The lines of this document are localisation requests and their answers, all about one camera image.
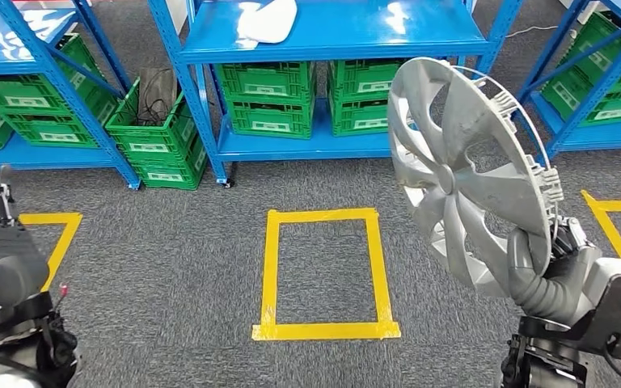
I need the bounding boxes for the blue metal shelf rack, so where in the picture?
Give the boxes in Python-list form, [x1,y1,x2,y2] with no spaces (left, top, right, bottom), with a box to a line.
[146,0,526,188]
[516,0,621,161]
[0,0,142,191]

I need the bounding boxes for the white triangular plastic panel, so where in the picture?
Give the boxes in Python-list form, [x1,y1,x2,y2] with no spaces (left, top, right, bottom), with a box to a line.
[235,0,298,45]

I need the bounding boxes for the yellow floor tape square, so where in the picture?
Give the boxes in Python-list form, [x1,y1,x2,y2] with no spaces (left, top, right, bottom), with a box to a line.
[251,207,402,342]
[581,190,621,261]
[19,212,84,293]

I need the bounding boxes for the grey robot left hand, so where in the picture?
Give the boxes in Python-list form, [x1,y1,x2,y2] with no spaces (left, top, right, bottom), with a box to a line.
[0,149,51,313]

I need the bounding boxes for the silver plastic wheel hubcap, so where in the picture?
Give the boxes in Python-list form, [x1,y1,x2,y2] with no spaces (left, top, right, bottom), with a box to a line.
[387,57,566,298]

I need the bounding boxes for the white floor cable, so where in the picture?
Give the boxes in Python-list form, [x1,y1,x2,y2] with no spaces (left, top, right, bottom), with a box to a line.
[505,23,558,40]

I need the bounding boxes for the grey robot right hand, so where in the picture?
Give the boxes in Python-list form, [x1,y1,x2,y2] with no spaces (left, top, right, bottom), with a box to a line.
[507,217,604,302]

